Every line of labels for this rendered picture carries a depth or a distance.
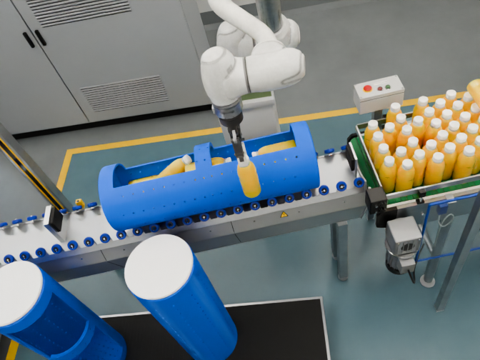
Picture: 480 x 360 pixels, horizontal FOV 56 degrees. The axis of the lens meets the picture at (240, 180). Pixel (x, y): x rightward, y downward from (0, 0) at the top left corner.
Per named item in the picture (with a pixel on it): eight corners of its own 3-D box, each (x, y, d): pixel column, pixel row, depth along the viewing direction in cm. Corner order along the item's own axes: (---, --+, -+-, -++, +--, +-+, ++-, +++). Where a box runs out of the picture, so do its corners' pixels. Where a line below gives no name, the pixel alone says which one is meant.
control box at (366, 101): (353, 101, 214) (353, 84, 205) (395, 91, 212) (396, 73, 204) (359, 115, 207) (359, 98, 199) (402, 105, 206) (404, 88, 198)
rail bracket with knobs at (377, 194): (363, 199, 192) (363, 185, 184) (380, 196, 191) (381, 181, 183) (370, 218, 185) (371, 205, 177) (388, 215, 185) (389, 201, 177)
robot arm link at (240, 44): (221, 54, 231) (211, 17, 214) (256, 48, 229) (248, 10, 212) (221, 75, 222) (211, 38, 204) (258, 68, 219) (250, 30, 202)
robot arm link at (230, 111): (211, 108, 131) (215, 123, 135) (241, 103, 130) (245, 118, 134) (210, 89, 137) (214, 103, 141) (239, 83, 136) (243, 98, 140)
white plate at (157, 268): (203, 273, 169) (205, 275, 170) (175, 222, 186) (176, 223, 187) (138, 313, 165) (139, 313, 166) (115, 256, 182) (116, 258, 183)
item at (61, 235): (63, 224, 211) (46, 206, 199) (71, 222, 211) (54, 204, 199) (61, 243, 205) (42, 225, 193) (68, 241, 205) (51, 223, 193)
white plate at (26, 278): (-39, 316, 179) (-37, 316, 180) (15, 333, 169) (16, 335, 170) (3, 254, 193) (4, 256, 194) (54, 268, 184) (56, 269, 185)
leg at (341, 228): (336, 273, 269) (333, 217, 220) (346, 271, 269) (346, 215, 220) (339, 281, 266) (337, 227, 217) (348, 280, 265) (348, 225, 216)
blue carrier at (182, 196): (126, 195, 213) (101, 153, 192) (308, 153, 207) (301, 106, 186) (122, 244, 194) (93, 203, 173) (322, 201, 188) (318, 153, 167)
